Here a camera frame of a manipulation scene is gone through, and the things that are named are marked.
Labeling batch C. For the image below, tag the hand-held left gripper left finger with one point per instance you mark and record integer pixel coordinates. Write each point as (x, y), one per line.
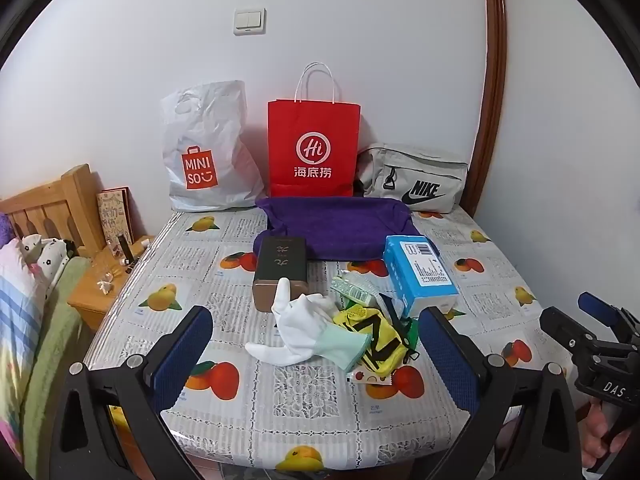
(185, 355)

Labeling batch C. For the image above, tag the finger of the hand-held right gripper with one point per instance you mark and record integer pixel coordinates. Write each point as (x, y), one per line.
(562, 327)
(597, 307)

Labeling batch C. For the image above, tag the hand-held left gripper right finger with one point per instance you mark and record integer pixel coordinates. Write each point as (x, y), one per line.
(445, 355)

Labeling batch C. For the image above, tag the yellow black cloth pouch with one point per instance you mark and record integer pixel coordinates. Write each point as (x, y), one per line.
(375, 345)

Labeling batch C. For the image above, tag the fruit print sachet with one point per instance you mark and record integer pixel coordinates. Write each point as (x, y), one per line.
(372, 376)

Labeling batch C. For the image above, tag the light green wipes packet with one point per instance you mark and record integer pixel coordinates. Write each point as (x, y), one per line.
(352, 290)

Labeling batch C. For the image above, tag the white glove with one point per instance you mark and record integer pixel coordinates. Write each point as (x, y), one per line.
(300, 325)

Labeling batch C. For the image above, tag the person's right hand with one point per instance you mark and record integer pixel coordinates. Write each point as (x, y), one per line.
(594, 432)

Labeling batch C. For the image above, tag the blue tissue pack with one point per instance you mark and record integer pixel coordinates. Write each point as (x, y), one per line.
(417, 275)

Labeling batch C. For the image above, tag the wooden nightstand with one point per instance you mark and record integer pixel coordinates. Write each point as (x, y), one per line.
(95, 295)

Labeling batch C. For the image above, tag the small dark bottle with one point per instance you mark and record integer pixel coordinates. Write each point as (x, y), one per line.
(127, 250)

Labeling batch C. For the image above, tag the fruit print tablecloth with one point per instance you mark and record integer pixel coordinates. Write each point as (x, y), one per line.
(300, 410)

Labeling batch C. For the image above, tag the dark green gold tin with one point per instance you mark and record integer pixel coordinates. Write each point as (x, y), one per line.
(280, 265)

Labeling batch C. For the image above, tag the green blanket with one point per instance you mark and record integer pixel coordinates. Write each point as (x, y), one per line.
(50, 340)

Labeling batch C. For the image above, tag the illustrated brown book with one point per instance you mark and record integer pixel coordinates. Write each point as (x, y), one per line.
(115, 215)

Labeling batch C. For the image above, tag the purple towel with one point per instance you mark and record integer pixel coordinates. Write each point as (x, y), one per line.
(345, 225)

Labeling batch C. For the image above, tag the white dotted plush toy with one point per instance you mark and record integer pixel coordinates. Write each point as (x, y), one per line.
(47, 255)

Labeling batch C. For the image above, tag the striped pastel bedding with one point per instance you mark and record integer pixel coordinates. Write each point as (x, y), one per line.
(17, 320)

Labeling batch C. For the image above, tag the grey waist bag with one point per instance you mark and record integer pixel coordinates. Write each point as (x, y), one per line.
(420, 175)

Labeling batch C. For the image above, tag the wooden headboard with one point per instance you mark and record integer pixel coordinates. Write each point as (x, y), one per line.
(55, 205)

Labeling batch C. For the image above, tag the white plastic shopping bag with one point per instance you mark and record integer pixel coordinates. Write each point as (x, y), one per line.
(210, 135)

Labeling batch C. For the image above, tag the red paper bag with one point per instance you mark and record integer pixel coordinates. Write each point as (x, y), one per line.
(312, 150)

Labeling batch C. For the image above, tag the brown wooden door frame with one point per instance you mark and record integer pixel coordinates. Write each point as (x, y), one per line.
(492, 85)

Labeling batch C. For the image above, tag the white light switch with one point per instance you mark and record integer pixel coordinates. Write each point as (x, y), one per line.
(250, 21)

